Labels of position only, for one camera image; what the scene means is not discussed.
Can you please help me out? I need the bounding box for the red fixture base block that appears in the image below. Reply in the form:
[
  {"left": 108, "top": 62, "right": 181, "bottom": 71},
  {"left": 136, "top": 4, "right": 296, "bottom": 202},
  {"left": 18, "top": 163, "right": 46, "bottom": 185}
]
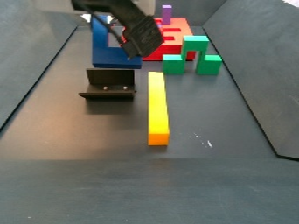
[{"left": 120, "top": 16, "right": 192, "bottom": 61}]

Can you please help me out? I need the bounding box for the black L-shaped fixture bracket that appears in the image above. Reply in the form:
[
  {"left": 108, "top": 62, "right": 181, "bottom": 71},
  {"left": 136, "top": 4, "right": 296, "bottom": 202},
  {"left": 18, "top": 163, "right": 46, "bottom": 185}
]
[{"left": 78, "top": 68, "right": 136, "bottom": 99}]

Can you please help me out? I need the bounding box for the purple U-shaped block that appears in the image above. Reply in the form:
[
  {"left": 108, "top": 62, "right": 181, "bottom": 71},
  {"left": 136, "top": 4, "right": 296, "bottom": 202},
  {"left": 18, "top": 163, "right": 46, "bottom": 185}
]
[{"left": 161, "top": 4, "right": 172, "bottom": 25}]

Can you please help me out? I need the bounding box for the green arch-shaped block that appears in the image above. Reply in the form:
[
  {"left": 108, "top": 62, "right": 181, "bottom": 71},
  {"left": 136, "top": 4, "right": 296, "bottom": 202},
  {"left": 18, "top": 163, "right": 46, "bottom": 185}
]
[{"left": 162, "top": 36, "right": 221, "bottom": 75}]

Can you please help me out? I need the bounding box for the blue U-shaped block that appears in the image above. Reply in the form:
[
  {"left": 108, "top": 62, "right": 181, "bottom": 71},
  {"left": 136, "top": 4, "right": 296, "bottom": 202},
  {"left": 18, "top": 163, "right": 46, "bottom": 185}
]
[{"left": 90, "top": 18, "right": 142, "bottom": 69}]

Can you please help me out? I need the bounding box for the yellow long bar block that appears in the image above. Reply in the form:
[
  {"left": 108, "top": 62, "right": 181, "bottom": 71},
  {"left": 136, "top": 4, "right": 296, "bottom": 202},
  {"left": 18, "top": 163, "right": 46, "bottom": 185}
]
[{"left": 148, "top": 72, "right": 169, "bottom": 146}]

